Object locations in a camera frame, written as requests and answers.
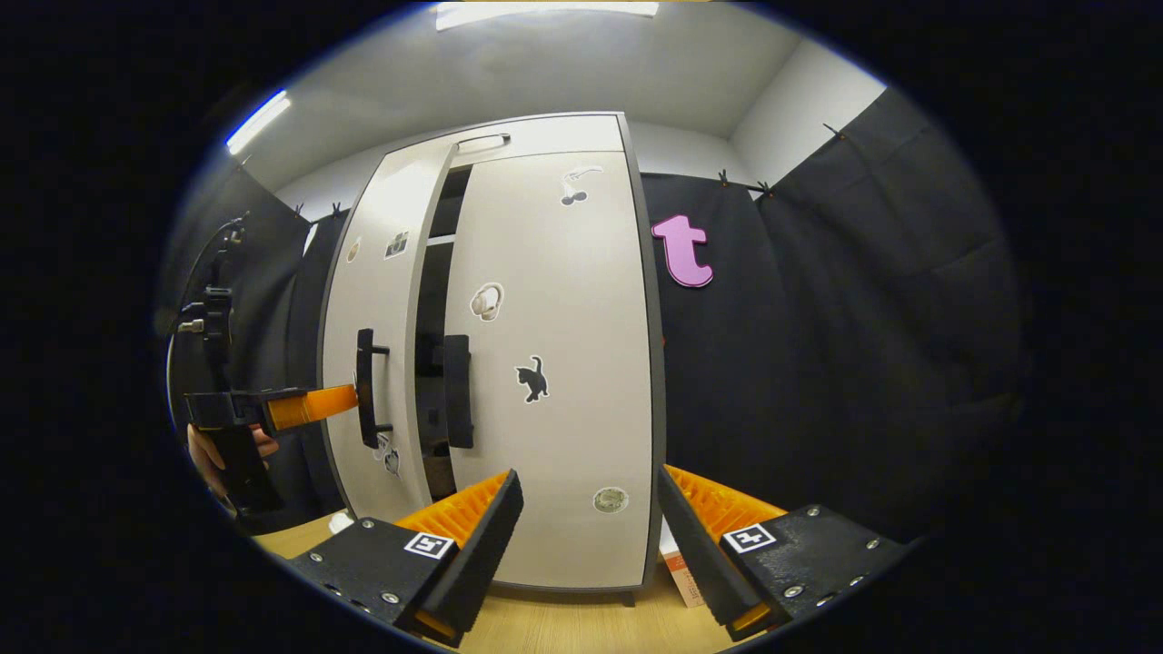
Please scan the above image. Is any white shoe cabinet door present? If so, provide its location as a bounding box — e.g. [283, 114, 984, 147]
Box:
[318, 141, 460, 526]
[442, 150, 657, 591]

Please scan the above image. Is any orange spine book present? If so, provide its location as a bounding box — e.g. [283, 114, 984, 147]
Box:
[659, 543, 708, 608]

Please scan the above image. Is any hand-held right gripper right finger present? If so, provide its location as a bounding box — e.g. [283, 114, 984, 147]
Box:
[656, 463, 910, 641]

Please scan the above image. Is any narrow ceiling strip light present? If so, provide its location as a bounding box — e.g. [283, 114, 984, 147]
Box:
[225, 89, 292, 155]

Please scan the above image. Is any black backdrop cloth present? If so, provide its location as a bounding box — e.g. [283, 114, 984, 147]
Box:
[154, 86, 1028, 546]

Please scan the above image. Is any rectangular ceiling panel light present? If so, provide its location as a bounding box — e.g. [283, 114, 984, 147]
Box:
[434, 0, 660, 31]

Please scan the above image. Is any white cabinet drawer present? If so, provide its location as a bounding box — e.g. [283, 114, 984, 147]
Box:
[400, 111, 628, 169]

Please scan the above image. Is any black door handle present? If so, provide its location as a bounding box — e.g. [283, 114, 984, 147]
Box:
[356, 329, 393, 449]

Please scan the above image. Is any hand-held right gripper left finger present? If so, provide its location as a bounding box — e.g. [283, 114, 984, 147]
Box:
[291, 468, 525, 648]

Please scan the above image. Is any white shoe cabinet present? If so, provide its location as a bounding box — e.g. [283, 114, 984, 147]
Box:
[316, 111, 669, 596]

